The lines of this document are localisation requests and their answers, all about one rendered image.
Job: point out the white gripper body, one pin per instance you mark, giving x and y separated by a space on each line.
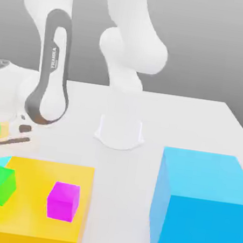
2 147

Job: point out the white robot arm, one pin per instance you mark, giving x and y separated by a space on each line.
131 49

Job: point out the small cyan cube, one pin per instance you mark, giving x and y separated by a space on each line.
1 161

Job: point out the small magenta cube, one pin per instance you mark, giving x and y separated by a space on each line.
63 202

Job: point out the large yellow box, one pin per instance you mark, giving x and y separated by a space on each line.
31 219

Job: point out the large blue box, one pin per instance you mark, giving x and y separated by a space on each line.
202 211

